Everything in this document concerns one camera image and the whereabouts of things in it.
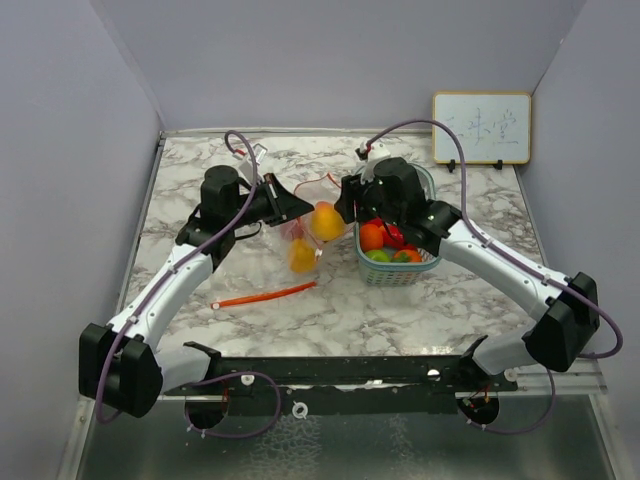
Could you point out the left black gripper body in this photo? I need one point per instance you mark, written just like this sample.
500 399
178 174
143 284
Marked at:
232 214

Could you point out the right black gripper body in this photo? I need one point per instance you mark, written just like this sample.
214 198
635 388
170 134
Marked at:
377 210

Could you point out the red apple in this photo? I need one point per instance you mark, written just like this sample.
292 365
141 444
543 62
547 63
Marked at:
291 231

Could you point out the clear orange zip bag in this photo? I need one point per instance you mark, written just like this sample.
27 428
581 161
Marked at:
267 296
309 235

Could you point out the yellow bell pepper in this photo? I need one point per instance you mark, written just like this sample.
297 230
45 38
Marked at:
301 256

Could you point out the pink peach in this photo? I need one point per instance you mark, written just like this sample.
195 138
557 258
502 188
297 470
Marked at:
325 223

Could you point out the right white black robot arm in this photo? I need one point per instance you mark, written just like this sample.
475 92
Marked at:
561 308

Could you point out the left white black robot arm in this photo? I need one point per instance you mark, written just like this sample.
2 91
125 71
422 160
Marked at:
194 257

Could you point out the red bell pepper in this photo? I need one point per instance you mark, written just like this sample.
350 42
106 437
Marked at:
393 238

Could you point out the green fruit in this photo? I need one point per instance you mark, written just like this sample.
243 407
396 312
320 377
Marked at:
378 255

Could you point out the teal white plastic basket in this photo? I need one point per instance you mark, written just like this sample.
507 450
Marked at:
391 274

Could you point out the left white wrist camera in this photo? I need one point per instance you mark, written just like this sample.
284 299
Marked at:
246 165

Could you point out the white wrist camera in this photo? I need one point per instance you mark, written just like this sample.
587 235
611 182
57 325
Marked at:
246 165
370 156

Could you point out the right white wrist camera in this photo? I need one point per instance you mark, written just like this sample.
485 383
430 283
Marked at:
370 156

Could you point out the white whiteboard wooden frame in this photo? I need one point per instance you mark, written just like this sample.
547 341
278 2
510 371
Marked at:
492 128

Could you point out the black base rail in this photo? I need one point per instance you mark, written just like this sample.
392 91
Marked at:
236 389

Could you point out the aluminium frame rail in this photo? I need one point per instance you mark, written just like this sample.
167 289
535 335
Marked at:
555 372

